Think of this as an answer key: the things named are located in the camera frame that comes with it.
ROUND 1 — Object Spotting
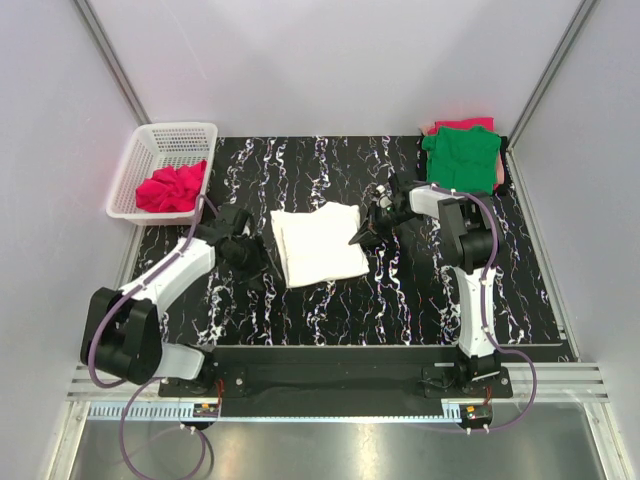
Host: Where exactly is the white printed t-shirt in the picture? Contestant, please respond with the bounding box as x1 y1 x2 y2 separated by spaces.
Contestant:
271 202 369 289

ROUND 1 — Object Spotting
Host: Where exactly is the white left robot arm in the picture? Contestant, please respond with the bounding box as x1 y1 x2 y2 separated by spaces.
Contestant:
80 204 273 391

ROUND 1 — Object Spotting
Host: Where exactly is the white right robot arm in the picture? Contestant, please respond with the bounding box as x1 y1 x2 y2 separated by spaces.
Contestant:
349 174 503 388

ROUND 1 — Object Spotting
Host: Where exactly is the folded green t-shirt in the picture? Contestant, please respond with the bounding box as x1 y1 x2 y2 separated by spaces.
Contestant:
421 126 502 194

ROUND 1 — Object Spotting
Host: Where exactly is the crumpled pink t-shirt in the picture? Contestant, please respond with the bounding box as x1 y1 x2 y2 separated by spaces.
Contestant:
135 160 207 213

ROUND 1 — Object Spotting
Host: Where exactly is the white plastic basket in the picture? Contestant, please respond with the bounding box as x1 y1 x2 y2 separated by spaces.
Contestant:
106 122 218 226

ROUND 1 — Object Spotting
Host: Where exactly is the folded peach t-shirt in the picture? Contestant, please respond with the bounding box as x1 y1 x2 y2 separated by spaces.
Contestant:
494 149 506 190

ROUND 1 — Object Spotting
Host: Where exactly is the folded red t-shirt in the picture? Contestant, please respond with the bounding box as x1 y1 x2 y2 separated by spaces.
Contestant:
423 117 494 136

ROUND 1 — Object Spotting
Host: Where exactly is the left controller board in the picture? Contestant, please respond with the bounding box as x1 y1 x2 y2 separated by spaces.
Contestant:
193 403 219 418

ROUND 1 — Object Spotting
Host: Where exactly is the controller board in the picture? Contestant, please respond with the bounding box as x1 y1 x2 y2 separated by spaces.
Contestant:
193 403 219 418
461 404 493 423

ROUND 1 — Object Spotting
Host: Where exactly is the right controller board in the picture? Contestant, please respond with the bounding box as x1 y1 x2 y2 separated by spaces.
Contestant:
461 404 493 423

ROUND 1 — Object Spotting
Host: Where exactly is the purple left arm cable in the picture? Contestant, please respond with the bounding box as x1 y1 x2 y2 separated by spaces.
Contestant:
87 194 221 480

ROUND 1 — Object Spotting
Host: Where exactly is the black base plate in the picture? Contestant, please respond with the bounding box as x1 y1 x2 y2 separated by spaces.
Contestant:
159 346 513 421

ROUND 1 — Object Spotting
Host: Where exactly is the aluminium rail frame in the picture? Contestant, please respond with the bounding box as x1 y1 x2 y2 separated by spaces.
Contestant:
50 351 626 479

